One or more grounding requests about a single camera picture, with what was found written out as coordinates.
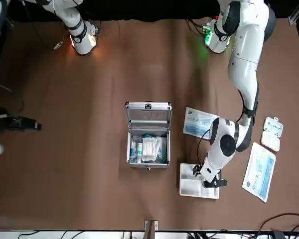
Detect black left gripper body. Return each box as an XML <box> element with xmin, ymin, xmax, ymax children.
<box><xmin>203</xmin><ymin>173</ymin><xmax>222</xmax><ymax>189</ymax></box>

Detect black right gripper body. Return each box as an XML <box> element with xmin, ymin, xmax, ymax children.
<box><xmin>7</xmin><ymin>116</ymin><xmax>25</xmax><ymax>130</ymax></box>

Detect white partition tray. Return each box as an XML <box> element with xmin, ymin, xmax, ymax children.
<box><xmin>179</xmin><ymin>162</ymin><xmax>220</xmax><ymax>200</ymax></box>

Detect clear bag teal bandages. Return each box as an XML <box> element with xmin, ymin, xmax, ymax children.
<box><xmin>142</xmin><ymin>133</ymin><xmax>167</xmax><ymax>164</ymax></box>

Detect white bottle blue label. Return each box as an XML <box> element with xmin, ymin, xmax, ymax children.
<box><xmin>130</xmin><ymin>140</ymin><xmax>138</xmax><ymax>163</ymax></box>

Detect silver aluminium first-aid case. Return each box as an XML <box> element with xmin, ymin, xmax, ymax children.
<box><xmin>124</xmin><ymin>100</ymin><xmax>172</xmax><ymax>172</ymax></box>

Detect blue white mask packet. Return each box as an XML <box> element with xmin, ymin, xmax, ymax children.
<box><xmin>182</xmin><ymin>107</ymin><xmax>219</xmax><ymax>140</ymax></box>
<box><xmin>241</xmin><ymin>141</ymin><xmax>277</xmax><ymax>203</ymax></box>

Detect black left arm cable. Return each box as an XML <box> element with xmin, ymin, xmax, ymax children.
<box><xmin>196</xmin><ymin>88</ymin><xmax>245</xmax><ymax>170</ymax></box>

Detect aluminium post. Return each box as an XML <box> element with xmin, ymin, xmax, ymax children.
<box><xmin>144</xmin><ymin>219</ymin><xmax>159</xmax><ymax>239</ymax></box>

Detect aluminium frame profile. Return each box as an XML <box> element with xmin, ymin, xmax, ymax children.
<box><xmin>288</xmin><ymin>0</ymin><xmax>299</xmax><ymax>25</ymax></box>

